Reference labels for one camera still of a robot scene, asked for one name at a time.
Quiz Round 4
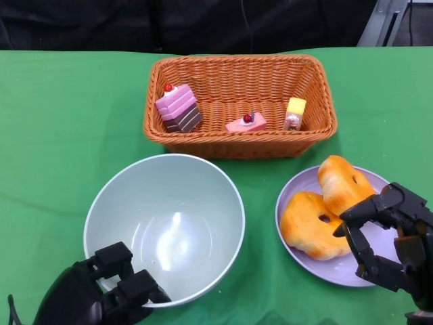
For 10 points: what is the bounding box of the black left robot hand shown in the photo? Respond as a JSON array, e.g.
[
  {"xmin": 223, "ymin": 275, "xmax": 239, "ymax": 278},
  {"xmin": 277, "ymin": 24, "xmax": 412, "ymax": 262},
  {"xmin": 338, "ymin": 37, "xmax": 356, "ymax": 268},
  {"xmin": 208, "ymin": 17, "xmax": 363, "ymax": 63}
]
[{"xmin": 32, "ymin": 242, "xmax": 173, "ymax": 325}]

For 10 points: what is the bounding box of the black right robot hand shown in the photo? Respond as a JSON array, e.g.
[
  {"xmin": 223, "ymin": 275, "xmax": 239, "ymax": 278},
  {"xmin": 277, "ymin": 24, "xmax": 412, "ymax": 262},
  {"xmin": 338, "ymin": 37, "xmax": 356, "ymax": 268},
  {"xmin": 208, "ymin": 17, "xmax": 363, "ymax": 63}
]
[{"xmin": 333, "ymin": 182, "xmax": 433, "ymax": 311}]

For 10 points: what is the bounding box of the plump orange croissant bread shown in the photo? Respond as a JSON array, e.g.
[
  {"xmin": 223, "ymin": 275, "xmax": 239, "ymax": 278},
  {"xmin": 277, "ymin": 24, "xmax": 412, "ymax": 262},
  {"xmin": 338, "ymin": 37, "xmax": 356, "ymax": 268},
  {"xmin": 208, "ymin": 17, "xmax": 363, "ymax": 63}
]
[{"xmin": 317, "ymin": 154, "xmax": 378, "ymax": 217}]

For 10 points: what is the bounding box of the orange donut bread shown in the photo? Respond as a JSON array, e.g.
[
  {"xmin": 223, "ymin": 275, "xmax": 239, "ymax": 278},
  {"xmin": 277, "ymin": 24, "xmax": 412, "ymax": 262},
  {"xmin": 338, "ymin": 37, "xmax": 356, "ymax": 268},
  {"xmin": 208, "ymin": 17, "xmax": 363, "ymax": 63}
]
[{"xmin": 279, "ymin": 192, "xmax": 352, "ymax": 261}]

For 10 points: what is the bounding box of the grey round bowl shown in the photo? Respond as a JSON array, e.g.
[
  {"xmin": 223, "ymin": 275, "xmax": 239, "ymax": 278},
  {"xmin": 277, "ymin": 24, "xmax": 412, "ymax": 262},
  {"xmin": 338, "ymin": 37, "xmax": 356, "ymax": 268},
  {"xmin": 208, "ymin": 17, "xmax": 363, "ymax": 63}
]
[{"xmin": 83, "ymin": 154, "xmax": 246, "ymax": 309}]

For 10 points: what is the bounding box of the lavender round plate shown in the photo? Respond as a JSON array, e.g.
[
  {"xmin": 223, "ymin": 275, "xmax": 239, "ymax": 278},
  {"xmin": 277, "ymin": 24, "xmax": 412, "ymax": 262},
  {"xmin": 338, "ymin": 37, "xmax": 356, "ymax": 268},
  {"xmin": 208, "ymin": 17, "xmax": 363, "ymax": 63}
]
[{"xmin": 275, "ymin": 165, "xmax": 403, "ymax": 288}]

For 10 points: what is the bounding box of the yellow cake slice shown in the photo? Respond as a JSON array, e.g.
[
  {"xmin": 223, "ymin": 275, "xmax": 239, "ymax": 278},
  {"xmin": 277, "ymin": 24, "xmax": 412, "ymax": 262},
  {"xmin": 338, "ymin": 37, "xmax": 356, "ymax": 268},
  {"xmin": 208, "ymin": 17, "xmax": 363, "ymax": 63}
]
[{"xmin": 283, "ymin": 97, "xmax": 308, "ymax": 131}]

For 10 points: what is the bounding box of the orange wicker basket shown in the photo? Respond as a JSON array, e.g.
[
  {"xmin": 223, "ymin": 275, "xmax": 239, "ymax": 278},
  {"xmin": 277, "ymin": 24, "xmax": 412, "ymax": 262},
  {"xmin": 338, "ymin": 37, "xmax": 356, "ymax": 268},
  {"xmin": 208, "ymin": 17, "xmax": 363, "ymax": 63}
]
[{"xmin": 143, "ymin": 55, "xmax": 338, "ymax": 159}]

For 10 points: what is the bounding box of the pink layered cake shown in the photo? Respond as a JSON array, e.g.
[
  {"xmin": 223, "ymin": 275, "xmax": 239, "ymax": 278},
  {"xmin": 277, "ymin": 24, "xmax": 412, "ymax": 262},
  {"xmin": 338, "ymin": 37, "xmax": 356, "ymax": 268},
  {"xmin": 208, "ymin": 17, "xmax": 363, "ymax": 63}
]
[{"xmin": 225, "ymin": 111, "xmax": 267, "ymax": 133}]

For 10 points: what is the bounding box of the pink brown striped cake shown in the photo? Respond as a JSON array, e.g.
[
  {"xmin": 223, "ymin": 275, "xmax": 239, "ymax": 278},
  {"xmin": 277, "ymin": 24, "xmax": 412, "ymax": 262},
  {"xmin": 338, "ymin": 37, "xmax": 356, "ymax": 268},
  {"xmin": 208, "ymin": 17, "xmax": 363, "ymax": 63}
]
[{"xmin": 155, "ymin": 83, "xmax": 204, "ymax": 133}]

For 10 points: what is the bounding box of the green tablecloth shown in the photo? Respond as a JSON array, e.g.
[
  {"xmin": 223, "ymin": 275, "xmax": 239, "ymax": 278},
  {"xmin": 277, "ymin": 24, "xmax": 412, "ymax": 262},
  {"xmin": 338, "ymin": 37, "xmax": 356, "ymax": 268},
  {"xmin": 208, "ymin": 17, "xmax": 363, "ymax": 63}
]
[{"xmin": 0, "ymin": 45, "xmax": 433, "ymax": 325}]

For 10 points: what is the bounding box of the black backdrop cloth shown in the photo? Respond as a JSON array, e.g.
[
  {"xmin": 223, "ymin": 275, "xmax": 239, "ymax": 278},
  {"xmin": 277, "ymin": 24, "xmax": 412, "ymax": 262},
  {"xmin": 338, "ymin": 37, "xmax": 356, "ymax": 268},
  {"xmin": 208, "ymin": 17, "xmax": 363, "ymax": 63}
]
[{"xmin": 0, "ymin": 0, "xmax": 378, "ymax": 56}]

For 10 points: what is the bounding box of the black cable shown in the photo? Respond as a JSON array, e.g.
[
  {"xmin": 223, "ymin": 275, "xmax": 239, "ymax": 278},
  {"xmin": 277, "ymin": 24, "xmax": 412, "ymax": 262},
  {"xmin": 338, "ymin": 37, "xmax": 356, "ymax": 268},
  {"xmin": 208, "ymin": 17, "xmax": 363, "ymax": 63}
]
[
  {"xmin": 407, "ymin": 0, "xmax": 414, "ymax": 45},
  {"xmin": 7, "ymin": 294, "xmax": 21, "ymax": 325}
]

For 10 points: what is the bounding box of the grey metal frame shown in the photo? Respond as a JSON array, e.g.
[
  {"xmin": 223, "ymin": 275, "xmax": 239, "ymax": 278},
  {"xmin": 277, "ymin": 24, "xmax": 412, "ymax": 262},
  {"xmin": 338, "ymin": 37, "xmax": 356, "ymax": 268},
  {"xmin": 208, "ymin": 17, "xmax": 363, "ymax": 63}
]
[{"xmin": 357, "ymin": 0, "xmax": 411, "ymax": 47}]

